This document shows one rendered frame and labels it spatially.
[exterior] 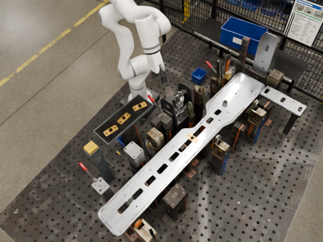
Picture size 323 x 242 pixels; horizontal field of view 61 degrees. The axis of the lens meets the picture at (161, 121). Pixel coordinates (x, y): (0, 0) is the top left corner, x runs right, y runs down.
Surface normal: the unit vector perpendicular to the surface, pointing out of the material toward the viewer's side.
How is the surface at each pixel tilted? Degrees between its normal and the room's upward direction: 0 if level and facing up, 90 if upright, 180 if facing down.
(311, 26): 90
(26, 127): 0
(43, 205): 0
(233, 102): 0
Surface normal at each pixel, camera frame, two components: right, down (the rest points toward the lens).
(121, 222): -0.07, -0.57
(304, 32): -0.68, 0.63
